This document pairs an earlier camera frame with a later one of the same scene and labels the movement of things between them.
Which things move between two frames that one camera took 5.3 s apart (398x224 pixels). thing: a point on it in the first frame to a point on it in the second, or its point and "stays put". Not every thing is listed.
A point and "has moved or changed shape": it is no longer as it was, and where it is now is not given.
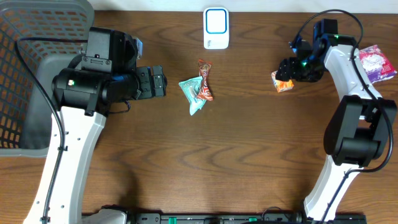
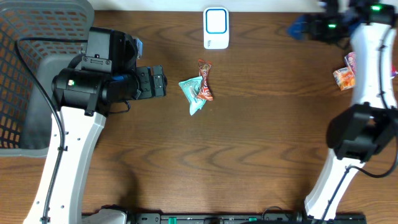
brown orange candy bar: (204, 69) stays put
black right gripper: (288, 68) to (315, 19)
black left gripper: (156, 81) stays put
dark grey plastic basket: (37, 38) stays put
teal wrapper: (190, 88) stays put
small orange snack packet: (281, 85) has moved or changed shape
